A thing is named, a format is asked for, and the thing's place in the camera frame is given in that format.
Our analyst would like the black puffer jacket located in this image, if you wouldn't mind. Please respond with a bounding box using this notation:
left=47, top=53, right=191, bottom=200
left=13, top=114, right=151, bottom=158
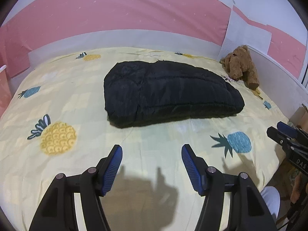
left=104, top=60, right=245, bottom=128

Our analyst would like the person's right hand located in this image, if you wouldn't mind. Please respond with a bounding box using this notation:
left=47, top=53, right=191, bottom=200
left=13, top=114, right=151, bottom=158
left=290, top=173, right=307, bottom=204

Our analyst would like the cardboard box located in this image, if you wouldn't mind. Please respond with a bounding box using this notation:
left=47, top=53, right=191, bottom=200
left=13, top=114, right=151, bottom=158
left=290, top=104, right=308, bottom=132

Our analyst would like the yellow pineapple bed sheet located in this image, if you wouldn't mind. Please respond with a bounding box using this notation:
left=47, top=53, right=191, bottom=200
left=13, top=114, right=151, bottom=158
left=1, top=48, right=287, bottom=230

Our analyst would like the brown teddy bear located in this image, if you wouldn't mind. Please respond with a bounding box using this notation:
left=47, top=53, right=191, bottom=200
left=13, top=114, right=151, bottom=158
left=220, top=45, right=260, bottom=90

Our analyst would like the white bed frame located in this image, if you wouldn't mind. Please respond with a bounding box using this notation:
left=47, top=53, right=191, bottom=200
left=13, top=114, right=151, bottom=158
left=28, top=29, right=307, bottom=118

